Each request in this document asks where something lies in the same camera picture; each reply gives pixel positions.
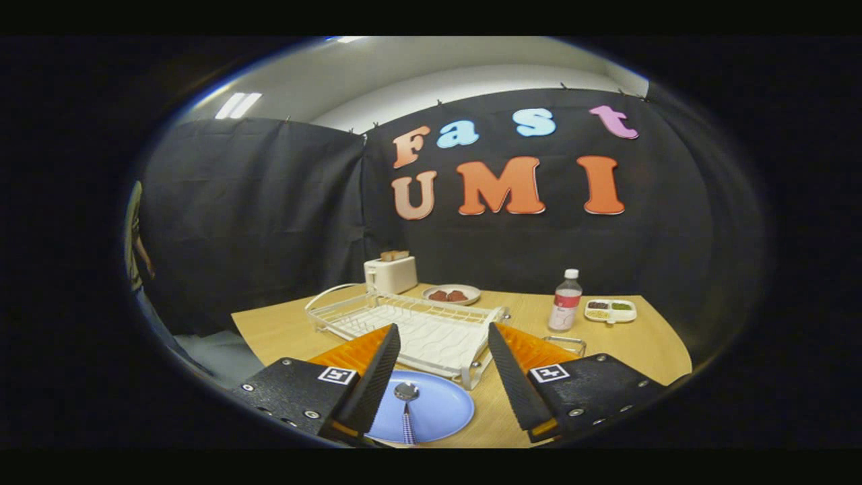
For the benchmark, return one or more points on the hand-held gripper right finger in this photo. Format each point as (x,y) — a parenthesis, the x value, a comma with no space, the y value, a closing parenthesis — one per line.
(515,384)

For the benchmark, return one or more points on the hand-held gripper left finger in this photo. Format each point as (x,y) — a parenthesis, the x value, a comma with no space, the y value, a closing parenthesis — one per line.
(377,384)

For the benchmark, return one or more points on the metal spoon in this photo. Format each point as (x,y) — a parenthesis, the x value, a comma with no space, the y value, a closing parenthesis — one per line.
(406,392)

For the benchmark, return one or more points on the blue plate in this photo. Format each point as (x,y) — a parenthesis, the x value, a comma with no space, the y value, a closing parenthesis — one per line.
(441,407)

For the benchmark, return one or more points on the small beige plate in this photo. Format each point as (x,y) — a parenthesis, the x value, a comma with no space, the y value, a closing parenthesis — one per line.
(471,291)

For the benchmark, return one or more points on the clear bottle with red label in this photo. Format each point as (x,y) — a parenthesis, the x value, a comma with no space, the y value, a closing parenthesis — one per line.
(564,303)

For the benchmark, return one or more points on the red food piece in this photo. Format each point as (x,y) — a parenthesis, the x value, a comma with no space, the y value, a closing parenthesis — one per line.
(458,296)
(438,296)

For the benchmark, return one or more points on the white toaster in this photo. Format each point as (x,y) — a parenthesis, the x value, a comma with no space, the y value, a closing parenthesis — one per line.
(390,276)

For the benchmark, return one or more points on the white sectioned food tray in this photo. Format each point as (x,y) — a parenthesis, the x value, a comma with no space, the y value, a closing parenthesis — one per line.
(609,312)

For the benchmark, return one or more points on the toast slices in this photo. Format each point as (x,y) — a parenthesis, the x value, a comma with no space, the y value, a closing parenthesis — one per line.
(394,255)

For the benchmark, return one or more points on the black backdrop cloth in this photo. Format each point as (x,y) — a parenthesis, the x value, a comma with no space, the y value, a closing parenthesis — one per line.
(269,202)

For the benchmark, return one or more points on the ceiling light panel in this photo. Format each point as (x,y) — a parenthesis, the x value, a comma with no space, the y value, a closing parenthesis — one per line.
(238,106)

